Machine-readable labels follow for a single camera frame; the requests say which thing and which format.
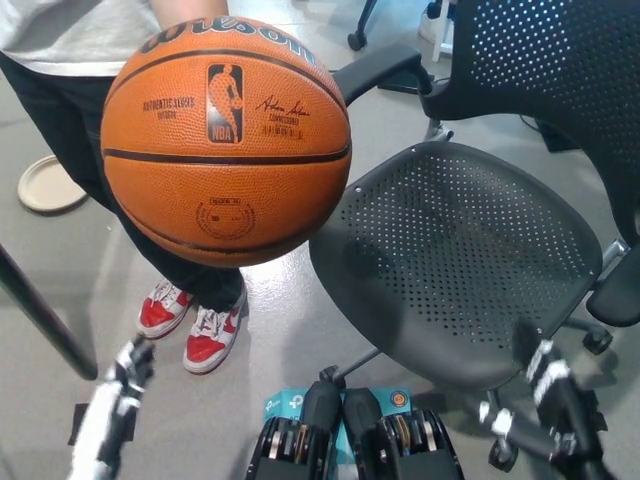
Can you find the beige paper plate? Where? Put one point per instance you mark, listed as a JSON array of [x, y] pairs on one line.
[[45, 190]]

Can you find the person grey shirt black trousers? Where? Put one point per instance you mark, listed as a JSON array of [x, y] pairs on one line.
[[55, 35]]

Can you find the red and white sneaker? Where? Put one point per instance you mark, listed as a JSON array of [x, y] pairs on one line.
[[207, 340], [162, 312]]

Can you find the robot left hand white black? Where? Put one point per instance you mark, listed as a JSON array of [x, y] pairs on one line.
[[107, 420]]

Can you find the black box on floor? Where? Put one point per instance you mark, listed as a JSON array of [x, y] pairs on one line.
[[562, 136]]

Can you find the black perforated office chair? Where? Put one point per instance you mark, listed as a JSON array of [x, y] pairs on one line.
[[450, 250]]

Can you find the orange Wilson NBA basketball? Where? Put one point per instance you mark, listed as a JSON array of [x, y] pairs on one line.
[[225, 150]]

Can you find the teal TP-Link box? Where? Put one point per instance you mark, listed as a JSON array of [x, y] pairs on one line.
[[285, 405]]

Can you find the white furniture leg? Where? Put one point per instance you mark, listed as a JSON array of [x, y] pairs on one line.
[[440, 40]]

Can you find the black metal table leg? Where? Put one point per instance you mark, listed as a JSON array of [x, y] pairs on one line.
[[50, 320]]

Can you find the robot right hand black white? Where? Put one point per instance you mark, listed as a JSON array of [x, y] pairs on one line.
[[560, 400]]

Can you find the black chair base with caster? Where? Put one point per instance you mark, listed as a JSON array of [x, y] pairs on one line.
[[367, 17]]

